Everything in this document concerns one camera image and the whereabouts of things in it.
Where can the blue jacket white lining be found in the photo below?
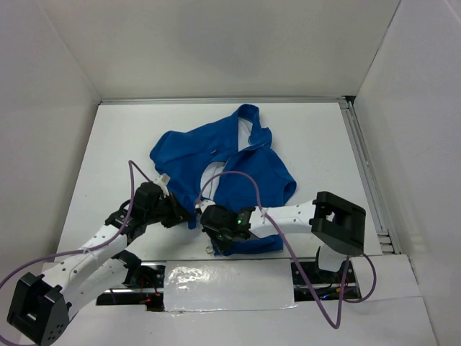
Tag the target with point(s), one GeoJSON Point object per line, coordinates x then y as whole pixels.
{"type": "Point", "coordinates": [229, 161]}

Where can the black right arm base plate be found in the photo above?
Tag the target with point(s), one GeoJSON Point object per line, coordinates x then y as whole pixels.
{"type": "Point", "coordinates": [326, 284]}

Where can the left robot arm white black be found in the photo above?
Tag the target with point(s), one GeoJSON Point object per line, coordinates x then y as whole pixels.
{"type": "Point", "coordinates": [43, 305]}

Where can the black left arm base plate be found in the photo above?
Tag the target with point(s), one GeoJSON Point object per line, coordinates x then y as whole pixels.
{"type": "Point", "coordinates": [148, 282]}

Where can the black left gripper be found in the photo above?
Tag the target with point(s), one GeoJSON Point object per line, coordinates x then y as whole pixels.
{"type": "Point", "coordinates": [176, 215]}

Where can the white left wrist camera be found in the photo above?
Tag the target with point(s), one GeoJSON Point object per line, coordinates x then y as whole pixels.
{"type": "Point", "coordinates": [162, 179]}

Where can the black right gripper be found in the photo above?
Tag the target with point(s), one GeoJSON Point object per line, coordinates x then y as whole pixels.
{"type": "Point", "coordinates": [221, 246]}

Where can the white glossy taped sheet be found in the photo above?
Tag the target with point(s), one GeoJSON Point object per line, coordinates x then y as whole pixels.
{"type": "Point", "coordinates": [228, 285]}

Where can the aluminium frame rail back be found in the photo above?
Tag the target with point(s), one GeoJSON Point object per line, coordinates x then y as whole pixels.
{"type": "Point", "coordinates": [223, 100]}

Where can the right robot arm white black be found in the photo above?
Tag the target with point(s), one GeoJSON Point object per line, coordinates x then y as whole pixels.
{"type": "Point", "coordinates": [338, 223]}

